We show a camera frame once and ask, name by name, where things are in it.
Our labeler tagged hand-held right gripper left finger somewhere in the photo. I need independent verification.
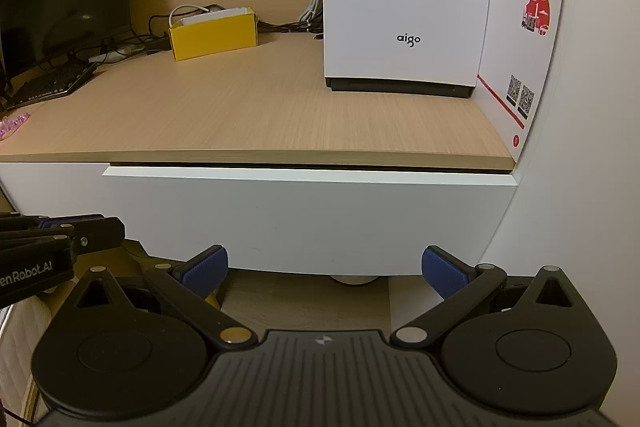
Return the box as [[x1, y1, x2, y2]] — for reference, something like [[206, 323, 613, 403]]
[[75, 244, 255, 350]]

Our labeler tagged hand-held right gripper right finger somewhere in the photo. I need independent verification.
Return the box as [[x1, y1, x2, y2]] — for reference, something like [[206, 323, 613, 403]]
[[391, 245, 576, 350]]

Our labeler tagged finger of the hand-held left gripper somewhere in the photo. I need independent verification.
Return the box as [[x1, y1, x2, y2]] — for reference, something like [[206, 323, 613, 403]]
[[0, 213, 105, 232], [0, 218, 126, 257]]

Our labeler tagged white quilted cushion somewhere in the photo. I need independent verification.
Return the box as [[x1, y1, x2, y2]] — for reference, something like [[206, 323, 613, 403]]
[[0, 297, 51, 427]]

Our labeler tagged beige round disc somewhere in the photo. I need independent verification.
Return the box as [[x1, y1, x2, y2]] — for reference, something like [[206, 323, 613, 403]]
[[330, 274, 378, 288]]

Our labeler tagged pink beaded object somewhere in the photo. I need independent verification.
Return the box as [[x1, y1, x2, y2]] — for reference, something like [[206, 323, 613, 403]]
[[0, 111, 32, 142]]

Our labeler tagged black keyboard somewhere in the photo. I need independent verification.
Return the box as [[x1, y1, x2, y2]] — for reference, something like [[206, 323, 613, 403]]
[[5, 62, 98, 110]]

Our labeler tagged yellow cardboard box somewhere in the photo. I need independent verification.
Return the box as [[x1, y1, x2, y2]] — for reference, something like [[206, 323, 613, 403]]
[[168, 7, 259, 62]]

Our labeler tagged white printed leaflet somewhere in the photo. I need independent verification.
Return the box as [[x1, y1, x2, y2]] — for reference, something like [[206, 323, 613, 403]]
[[477, 0, 568, 162]]

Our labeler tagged white cards stack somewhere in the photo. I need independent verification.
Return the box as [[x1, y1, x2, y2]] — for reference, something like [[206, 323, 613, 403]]
[[180, 7, 251, 26]]

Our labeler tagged black cable bundle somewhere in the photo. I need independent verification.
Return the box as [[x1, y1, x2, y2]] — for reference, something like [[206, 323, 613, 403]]
[[257, 19, 323, 38], [100, 14, 173, 58]]

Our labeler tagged white coiled cable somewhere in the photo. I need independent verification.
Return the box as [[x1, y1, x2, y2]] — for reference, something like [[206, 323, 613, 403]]
[[169, 4, 211, 28]]

